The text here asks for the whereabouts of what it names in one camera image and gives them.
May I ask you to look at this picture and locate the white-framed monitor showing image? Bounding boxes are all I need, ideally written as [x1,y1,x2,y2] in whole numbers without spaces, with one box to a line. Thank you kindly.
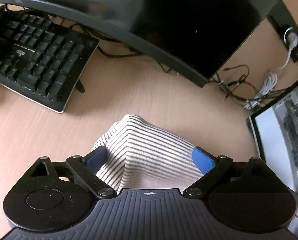
[247,81,298,194]

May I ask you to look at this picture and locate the white plug and cable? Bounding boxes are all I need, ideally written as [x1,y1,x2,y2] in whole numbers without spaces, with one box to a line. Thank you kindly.
[243,31,298,111]

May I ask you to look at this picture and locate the black wall socket strip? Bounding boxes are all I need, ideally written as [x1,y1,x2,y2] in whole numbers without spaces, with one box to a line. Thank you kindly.
[266,0,298,62]

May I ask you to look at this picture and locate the white striped long-sleeve shirt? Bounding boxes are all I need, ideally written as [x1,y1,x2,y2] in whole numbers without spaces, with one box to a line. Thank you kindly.
[93,114,203,192]

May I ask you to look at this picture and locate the large black curved monitor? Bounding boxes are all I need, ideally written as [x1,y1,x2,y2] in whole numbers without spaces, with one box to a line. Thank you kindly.
[0,0,279,86]

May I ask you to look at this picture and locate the tangled black cables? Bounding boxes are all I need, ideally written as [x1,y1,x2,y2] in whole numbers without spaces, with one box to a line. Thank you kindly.
[3,3,288,103]

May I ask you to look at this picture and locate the black mechanical keyboard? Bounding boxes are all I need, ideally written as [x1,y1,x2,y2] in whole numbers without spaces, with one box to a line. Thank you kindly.
[0,11,99,113]

